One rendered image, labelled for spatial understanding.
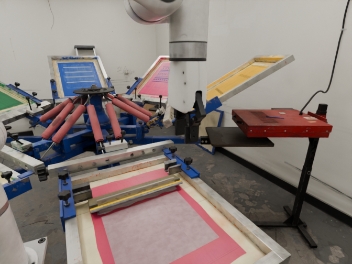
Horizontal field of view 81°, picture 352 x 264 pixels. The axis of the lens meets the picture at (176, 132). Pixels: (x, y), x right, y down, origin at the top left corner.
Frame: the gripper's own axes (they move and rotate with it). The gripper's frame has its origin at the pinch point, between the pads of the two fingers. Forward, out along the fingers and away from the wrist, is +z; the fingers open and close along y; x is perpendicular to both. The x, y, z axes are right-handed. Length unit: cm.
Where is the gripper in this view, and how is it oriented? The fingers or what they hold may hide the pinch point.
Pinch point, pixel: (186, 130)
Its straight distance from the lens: 46.4
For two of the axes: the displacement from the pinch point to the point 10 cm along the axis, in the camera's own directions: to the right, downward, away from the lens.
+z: 0.0, 9.4, 3.4
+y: 4.0, 3.2, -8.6
